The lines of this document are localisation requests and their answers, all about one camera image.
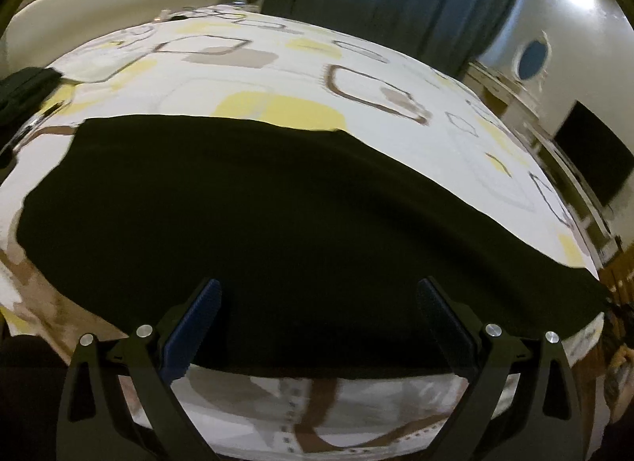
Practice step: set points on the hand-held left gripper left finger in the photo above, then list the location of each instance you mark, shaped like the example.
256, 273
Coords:
198, 315

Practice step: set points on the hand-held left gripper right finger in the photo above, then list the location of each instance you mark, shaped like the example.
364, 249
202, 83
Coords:
441, 317

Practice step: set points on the cream dressing table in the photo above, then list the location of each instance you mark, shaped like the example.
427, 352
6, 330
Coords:
500, 89

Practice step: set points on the bed with patterned sheet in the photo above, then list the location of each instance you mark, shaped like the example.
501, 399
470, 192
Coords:
277, 75

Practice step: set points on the cream television stand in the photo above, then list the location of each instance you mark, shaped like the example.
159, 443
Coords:
569, 184

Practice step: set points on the folded dark cloth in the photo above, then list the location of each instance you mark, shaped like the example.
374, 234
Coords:
27, 92

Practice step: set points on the black pants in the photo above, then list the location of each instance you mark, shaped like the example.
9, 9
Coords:
297, 223

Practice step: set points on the black television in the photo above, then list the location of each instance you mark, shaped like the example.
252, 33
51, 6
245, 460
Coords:
594, 154

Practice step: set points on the white oval mirror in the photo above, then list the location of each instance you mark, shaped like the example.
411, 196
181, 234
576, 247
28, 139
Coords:
534, 57

